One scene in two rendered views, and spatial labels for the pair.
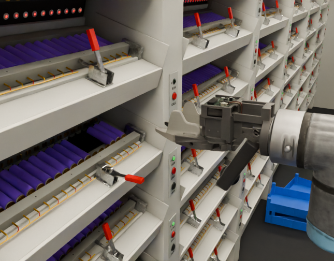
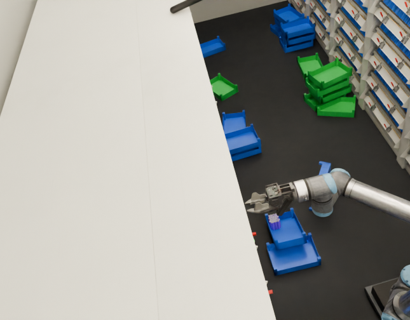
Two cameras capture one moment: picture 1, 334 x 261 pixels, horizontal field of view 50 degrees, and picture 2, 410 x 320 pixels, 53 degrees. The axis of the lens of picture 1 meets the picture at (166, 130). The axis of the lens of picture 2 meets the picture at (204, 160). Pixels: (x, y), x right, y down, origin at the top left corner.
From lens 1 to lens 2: 1.33 m
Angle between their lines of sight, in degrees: 31
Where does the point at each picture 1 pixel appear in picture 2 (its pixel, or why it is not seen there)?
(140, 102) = not seen: hidden behind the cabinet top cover
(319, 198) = (318, 205)
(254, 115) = (288, 192)
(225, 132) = (280, 202)
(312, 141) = (313, 193)
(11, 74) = not seen: hidden behind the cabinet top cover
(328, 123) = (315, 185)
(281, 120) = (300, 190)
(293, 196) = (234, 134)
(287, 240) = (246, 168)
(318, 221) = (319, 211)
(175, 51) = not seen: hidden behind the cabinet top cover
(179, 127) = (260, 207)
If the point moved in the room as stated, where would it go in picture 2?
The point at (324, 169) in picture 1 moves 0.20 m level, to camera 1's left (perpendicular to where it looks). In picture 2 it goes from (318, 197) to (283, 225)
